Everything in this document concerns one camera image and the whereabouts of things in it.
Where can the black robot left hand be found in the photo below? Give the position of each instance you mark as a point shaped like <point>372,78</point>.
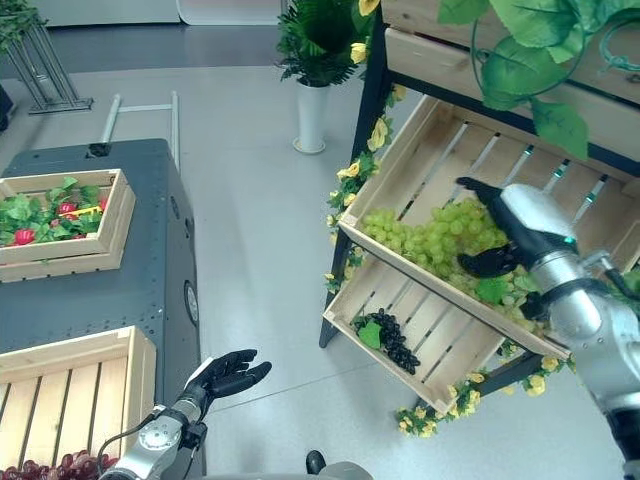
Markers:
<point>225,375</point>

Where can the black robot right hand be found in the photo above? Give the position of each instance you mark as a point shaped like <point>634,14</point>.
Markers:
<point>530,215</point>

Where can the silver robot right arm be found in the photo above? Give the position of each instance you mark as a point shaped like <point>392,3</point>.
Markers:
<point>595,330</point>

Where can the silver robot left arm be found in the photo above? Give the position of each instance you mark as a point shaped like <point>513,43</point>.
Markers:
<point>155,442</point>

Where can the green grape bunch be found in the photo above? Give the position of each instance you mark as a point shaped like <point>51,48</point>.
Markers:
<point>450,230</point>
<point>387,227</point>
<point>505,300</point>

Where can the wooden crate with green grapes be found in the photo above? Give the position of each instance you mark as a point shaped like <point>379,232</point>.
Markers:
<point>425,150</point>

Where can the dark robot foot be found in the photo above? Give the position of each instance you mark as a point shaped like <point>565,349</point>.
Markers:
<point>315,461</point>

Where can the dark grey metal cart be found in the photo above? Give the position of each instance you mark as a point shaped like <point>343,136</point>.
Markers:
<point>100,300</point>

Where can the green vine leaves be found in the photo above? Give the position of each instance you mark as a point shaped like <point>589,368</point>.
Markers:
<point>520,65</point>

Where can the wooden crate with black grapes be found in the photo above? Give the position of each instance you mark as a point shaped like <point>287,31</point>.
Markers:
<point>440,340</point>

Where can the grey robot torso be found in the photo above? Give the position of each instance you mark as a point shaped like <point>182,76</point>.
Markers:
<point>350,472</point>

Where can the wide slatted wooden crate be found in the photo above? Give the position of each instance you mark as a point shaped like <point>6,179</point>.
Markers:
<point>65,395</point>

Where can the red grape bunch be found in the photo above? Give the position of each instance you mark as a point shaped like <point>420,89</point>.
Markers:
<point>75,462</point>

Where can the black grape bunch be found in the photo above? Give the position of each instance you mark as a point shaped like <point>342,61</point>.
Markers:
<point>397,342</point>

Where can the yellow flower garland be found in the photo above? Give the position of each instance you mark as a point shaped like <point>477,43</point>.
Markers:
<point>465,400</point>
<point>357,175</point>
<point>361,47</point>

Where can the plain wooden crate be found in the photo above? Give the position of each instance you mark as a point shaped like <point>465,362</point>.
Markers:
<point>415,12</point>
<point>440,60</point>

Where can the wooden crate with leafy produce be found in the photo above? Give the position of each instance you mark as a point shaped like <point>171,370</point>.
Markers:
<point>112,235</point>

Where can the yellow plastic item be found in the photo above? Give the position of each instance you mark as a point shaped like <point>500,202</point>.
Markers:
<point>82,213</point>

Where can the red pepper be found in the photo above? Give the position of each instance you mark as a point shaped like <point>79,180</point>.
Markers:
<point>24,236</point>
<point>65,208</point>

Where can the white tall vase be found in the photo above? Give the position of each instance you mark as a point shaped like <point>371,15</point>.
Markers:
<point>311,117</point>

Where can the green leaf bedding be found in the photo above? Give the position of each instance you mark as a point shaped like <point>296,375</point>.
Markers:
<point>30,215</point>

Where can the black cart latch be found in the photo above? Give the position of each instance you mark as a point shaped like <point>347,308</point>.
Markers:
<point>99,148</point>

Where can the green fern plant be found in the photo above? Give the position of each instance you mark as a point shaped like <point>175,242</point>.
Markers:
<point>320,35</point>

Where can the grey metal plant stand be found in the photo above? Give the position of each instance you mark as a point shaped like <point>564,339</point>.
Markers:
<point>47,70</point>

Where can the green potted foliage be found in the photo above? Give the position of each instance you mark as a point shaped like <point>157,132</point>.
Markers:
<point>17,20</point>

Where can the black metal shelf frame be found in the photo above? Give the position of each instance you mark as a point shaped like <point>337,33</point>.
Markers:
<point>372,115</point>

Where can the grey metal tube frame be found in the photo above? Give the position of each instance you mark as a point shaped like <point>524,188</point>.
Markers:
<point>172,125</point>

